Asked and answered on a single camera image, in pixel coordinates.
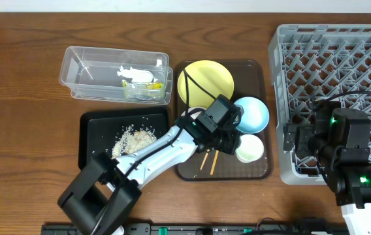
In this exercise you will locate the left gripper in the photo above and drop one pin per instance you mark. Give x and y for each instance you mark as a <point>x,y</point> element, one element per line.
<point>224,145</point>

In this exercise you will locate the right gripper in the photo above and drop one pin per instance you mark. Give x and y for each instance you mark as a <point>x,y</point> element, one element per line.
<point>290,137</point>

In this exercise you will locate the yellow round plate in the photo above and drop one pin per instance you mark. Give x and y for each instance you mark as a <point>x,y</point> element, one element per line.
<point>210,75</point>

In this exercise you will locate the green snack wrapper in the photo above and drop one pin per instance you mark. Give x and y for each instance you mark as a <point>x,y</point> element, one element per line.
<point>143,91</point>

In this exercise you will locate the rice and nuts pile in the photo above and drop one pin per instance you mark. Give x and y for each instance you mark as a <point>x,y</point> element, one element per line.
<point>132,140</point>

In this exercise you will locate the white tissue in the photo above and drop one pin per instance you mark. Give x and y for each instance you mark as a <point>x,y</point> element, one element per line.
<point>136,75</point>

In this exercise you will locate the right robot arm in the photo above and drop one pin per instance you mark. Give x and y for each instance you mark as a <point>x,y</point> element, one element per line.
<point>338,139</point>

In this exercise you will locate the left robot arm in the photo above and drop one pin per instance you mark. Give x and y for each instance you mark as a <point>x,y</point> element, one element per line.
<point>104,192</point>

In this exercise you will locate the grey dishwasher rack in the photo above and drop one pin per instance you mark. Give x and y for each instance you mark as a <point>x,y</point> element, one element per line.
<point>310,62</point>

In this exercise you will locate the clear plastic waste bin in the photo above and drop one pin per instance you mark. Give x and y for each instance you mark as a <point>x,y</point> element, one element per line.
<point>91,73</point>

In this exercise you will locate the pale green cup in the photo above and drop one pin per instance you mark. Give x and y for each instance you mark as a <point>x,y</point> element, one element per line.
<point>250,148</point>

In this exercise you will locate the wooden chopstick left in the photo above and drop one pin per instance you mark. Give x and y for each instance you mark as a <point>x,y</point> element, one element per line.
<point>204,159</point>

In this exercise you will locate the wooden chopstick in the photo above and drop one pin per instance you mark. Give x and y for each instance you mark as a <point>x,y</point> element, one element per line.
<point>204,159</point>
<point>214,162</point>

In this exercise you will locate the wooden chopstick right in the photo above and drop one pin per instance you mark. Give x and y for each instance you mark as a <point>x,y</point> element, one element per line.
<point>214,162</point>

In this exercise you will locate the light blue bowl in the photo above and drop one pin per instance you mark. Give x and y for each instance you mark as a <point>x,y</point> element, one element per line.
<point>255,115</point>

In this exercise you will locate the brown serving tray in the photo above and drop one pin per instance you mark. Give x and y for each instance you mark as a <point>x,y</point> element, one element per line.
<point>248,82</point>

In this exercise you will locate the black plastic tray bin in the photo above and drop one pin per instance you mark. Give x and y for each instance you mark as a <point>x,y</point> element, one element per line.
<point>100,130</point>

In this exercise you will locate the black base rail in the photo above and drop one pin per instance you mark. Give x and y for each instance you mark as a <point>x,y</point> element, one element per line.
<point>315,227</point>

